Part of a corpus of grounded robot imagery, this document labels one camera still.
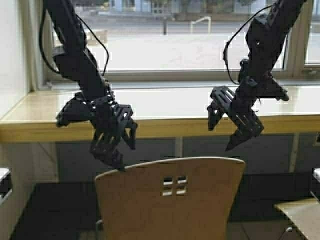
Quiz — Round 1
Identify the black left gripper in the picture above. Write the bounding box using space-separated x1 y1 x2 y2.
56 92 137 172

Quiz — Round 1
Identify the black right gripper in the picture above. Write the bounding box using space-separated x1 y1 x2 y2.
207 77 289 151

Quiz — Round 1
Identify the plywood chair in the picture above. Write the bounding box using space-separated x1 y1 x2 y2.
94 156 246 240
274 198 320 240

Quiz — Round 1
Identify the robot base left corner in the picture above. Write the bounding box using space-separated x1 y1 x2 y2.
0 167 13 205

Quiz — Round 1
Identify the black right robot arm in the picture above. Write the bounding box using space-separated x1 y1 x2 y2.
207 0 305 151

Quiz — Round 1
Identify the robot base right corner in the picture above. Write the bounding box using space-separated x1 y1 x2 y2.
310 168 320 202

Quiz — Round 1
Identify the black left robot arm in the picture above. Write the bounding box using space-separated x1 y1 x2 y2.
41 0 138 172

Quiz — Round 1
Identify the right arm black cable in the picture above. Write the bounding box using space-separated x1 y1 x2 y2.
222 2 276 85

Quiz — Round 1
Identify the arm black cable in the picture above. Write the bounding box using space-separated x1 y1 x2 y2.
222 2 276 85
39 4 110 77

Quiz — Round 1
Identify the window frame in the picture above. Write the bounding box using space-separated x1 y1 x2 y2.
19 0 320 83

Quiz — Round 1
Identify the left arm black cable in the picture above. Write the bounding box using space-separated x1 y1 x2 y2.
39 4 110 77

